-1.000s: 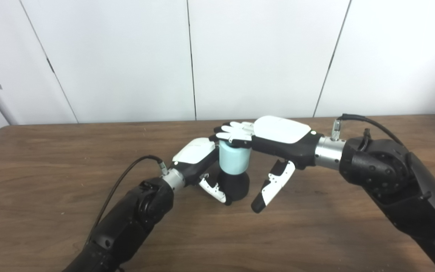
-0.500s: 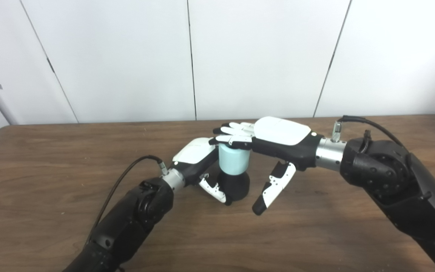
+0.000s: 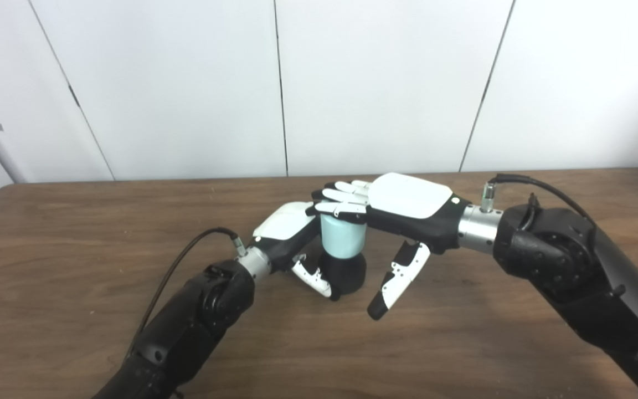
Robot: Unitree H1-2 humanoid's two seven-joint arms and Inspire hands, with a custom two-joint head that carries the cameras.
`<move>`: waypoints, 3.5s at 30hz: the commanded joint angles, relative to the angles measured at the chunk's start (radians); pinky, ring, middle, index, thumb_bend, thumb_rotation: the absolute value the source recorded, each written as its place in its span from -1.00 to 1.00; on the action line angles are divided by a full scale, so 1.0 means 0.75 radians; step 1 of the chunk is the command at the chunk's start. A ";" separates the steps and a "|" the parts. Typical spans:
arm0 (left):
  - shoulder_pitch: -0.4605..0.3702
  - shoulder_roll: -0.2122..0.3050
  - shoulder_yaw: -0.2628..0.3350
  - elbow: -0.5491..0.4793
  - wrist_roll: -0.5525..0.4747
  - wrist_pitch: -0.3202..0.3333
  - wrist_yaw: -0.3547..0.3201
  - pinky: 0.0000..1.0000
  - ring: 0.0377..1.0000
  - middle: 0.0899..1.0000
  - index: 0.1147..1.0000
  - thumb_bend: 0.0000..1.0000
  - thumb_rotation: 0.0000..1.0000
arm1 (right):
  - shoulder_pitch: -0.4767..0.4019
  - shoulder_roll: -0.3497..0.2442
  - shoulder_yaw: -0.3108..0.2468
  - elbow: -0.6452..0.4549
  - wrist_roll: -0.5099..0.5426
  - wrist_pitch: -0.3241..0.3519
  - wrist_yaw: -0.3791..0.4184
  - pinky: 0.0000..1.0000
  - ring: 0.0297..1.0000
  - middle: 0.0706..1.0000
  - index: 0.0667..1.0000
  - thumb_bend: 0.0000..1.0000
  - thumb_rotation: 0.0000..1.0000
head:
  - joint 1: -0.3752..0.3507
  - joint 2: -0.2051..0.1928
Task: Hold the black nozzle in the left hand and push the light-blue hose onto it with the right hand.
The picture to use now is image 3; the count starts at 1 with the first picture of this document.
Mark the black flared nozzle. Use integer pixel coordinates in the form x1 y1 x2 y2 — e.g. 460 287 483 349
319 252 367 297

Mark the light-blue hose piece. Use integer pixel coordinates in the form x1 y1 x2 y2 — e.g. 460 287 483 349
319 213 368 259

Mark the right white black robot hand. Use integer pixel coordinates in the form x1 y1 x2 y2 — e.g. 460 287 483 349
306 172 472 321

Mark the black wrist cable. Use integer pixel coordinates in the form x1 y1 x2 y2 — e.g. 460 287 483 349
125 227 249 361
481 174 599 244

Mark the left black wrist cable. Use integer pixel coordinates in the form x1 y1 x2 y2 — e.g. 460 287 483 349
125 227 249 361

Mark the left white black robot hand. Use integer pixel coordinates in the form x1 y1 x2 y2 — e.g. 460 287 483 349
251 201 342 303

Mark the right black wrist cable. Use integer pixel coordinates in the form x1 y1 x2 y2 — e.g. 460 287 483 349
481 174 599 244

